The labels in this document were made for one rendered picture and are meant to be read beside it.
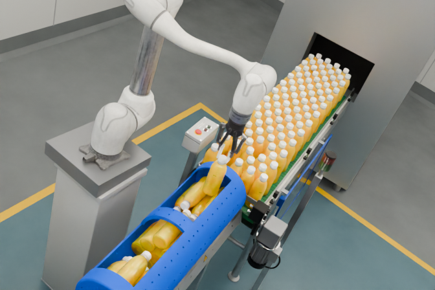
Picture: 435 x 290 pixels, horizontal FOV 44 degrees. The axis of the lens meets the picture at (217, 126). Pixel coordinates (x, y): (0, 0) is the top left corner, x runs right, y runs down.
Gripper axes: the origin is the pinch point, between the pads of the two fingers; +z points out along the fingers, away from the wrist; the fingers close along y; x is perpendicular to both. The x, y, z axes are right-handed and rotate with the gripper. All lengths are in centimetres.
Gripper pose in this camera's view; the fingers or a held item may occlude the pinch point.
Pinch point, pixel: (224, 153)
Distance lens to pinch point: 234.7
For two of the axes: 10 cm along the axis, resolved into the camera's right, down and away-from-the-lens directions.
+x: 4.9, -4.3, 7.6
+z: -2.7, 7.5, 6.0
